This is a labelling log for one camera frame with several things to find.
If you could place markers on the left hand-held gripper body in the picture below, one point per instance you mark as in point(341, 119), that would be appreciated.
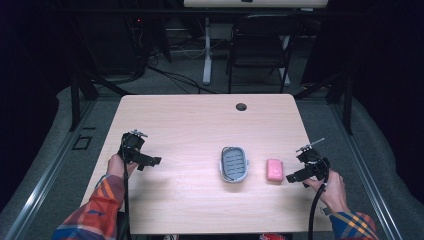
point(132, 142)

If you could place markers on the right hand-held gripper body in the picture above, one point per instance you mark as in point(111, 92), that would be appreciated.
point(315, 165)

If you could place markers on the pink soap bar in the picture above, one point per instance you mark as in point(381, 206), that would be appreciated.
point(275, 170)

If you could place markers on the grey soap dish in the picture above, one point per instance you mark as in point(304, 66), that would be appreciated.
point(234, 164)

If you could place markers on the person's left hand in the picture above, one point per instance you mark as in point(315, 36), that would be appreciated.
point(117, 166)

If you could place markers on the person's right hand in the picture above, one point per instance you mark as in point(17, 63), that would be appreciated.
point(333, 193)

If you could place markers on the black metal stand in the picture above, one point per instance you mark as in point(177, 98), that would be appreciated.
point(76, 100)
point(347, 100)

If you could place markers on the black computer tower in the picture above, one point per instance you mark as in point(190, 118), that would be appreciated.
point(110, 40)

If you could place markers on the black folding chair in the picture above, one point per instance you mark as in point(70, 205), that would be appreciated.
point(258, 40)

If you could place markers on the white desk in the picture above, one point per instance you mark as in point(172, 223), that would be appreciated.
point(253, 3)

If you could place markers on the black rectangular floor frame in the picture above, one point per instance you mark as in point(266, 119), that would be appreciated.
point(82, 142)

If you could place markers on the aluminium floor rail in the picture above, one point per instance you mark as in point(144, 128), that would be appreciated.
point(370, 180)
point(43, 183)

